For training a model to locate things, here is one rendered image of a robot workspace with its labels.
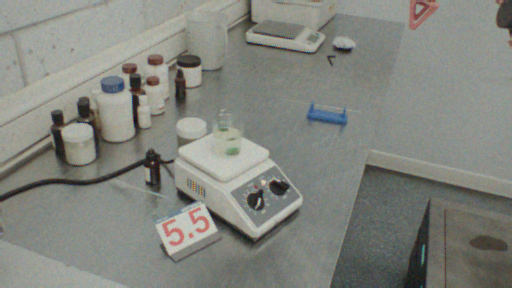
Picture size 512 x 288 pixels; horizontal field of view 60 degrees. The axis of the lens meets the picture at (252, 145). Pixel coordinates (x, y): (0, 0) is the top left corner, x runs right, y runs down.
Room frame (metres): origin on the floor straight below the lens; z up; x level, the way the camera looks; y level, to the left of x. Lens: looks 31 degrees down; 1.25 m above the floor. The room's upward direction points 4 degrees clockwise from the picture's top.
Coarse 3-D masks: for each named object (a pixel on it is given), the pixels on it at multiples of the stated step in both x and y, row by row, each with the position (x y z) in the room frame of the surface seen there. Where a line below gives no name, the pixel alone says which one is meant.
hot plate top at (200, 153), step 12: (192, 144) 0.67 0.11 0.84; (204, 144) 0.68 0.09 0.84; (252, 144) 0.69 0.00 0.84; (180, 156) 0.64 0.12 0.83; (192, 156) 0.63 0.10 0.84; (204, 156) 0.64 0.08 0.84; (216, 156) 0.64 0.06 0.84; (240, 156) 0.64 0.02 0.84; (252, 156) 0.65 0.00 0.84; (264, 156) 0.65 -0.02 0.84; (204, 168) 0.60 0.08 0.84; (216, 168) 0.60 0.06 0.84; (228, 168) 0.60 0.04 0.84; (240, 168) 0.61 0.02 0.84
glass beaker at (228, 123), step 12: (216, 108) 0.67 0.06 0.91; (228, 108) 0.68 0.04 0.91; (216, 120) 0.64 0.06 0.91; (228, 120) 0.68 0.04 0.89; (240, 120) 0.67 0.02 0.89; (216, 132) 0.64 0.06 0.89; (228, 132) 0.63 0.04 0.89; (240, 132) 0.65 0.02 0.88; (216, 144) 0.64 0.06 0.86; (228, 144) 0.63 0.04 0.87; (240, 144) 0.65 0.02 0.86; (228, 156) 0.63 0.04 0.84
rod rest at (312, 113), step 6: (312, 108) 0.99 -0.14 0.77; (306, 114) 0.99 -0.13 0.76; (312, 114) 0.98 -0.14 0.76; (318, 114) 0.98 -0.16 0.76; (324, 114) 0.99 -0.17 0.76; (330, 114) 0.99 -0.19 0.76; (336, 114) 0.99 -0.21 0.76; (342, 114) 0.99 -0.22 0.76; (330, 120) 0.97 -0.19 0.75; (336, 120) 0.97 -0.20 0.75; (342, 120) 0.97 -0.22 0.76
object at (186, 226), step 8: (192, 208) 0.56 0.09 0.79; (200, 208) 0.56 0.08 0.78; (176, 216) 0.54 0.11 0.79; (184, 216) 0.54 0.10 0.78; (192, 216) 0.55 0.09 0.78; (200, 216) 0.55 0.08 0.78; (208, 216) 0.56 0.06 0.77; (160, 224) 0.52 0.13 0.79; (168, 224) 0.52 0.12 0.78; (176, 224) 0.53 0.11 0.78; (184, 224) 0.53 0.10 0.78; (192, 224) 0.54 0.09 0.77; (200, 224) 0.54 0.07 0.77; (208, 224) 0.55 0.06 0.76; (168, 232) 0.51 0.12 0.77; (176, 232) 0.52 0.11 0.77; (184, 232) 0.52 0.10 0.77; (192, 232) 0.53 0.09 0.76; (200, 232) 0.53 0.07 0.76; (168, 240) 0.50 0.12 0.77; (176, 240) 0.51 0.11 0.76; (184, 240) 0.51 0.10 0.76; (168, 248) 0.49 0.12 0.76
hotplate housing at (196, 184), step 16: (176, 160) 0.65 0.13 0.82; (176, 176) 0.64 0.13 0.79; (192, 176) 0.62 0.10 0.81; (208, 176) 0.60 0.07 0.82; (240, 176) 0.61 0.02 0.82; (192, 192) 0.62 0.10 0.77; (208, 192) 0.59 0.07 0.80; (224, 192) 0.57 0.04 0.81; (208, 208) 0.59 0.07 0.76; (224, 208) 0.57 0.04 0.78; (240, 208) 0.55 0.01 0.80; (288, 208) 0.59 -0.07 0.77; (240, 224) 0.54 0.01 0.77; (272, 224) 0.55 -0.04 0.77
